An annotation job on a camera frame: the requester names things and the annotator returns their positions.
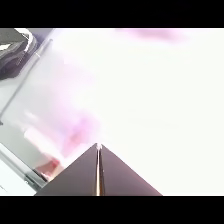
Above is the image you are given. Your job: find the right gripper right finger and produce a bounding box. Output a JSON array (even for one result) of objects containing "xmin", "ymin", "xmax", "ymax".
[{"xmin": 99, "ymin": 143, "xmax": 163, "ymax": 197}]

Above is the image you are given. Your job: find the heap of clothes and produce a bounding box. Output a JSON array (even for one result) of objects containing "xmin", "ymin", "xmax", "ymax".
[{"xmin": 0, "ymin": 28, "xmax": 38, "ymax": 82}]

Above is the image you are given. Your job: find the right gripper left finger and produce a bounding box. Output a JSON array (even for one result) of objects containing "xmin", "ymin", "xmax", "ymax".
[{"xmin": 35, "ymin": 143, "xmax": 100, "ymax": 197}]

